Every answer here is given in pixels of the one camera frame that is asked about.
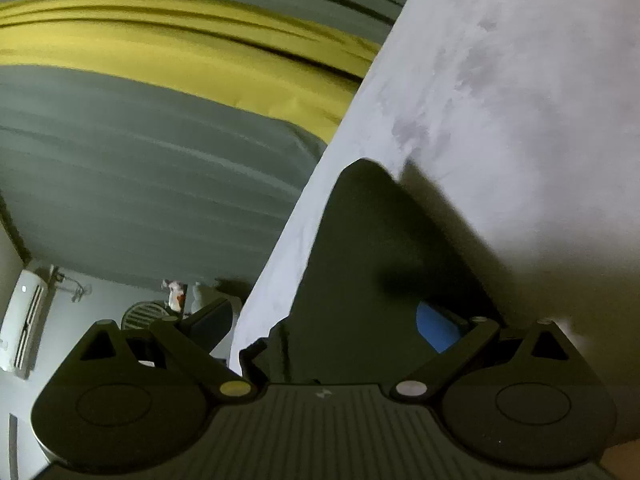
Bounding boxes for light blue cushion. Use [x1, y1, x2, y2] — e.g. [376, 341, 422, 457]
[192, 281, 218, 313]

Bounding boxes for round fan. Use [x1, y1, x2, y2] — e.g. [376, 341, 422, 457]
[121, 300, 168, 332]

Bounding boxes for small plush toy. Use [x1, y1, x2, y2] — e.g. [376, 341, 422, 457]
[161, 279, 188, 313]

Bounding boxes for white bed sheet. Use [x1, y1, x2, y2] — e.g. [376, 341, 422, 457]
[229, 0, 640, 453]

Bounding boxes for yellow curtain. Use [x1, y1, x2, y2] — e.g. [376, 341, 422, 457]
[0, 0, 383, 143]

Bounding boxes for white air conditioner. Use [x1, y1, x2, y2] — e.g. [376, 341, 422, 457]
[0, 269, 49, 379]

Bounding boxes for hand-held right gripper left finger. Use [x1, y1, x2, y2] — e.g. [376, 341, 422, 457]
[80, 298, 258, 403]

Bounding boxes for dark pants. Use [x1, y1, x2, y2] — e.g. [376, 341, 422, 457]
[239, 158, 506, 386]

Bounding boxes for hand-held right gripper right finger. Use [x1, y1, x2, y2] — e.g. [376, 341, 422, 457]
[392, 301, 571, 403]

